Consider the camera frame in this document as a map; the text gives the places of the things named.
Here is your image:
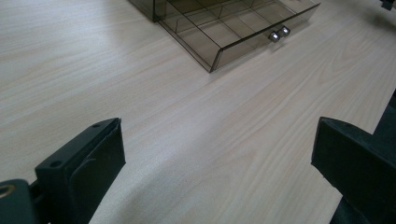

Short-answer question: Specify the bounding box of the smoky transparent plastic drawer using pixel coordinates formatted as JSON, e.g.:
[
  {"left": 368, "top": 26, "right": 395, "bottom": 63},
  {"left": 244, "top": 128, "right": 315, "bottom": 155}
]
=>
[{"left": 154, "top": 0, "right": 322, "bottom": 74}]

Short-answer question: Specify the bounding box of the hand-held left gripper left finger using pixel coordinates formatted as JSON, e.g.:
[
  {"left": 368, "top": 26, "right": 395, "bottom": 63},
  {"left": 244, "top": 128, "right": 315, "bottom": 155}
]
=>
[{"left": 35, "top": 117, "right": 127, "bottom": 224}]

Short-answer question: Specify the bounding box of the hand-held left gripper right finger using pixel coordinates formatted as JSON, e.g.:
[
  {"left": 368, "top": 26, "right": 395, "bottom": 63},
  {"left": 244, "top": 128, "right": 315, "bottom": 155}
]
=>
[{"left": 310, "top": 116, "right": 396, "bottom": 224}]

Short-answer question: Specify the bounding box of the dark object at table edge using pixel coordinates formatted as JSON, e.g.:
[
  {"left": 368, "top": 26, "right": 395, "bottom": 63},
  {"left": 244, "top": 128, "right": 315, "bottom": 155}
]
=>
[{"left": 379, "top": 0, "right": 396, "bottom": 11}]

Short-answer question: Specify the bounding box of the smoky transparent drawer cabinet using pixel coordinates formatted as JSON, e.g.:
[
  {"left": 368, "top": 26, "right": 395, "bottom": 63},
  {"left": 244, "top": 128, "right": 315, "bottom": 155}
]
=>
[{"left": 127, "top": 0, "right": 168, "bottom": 23}]

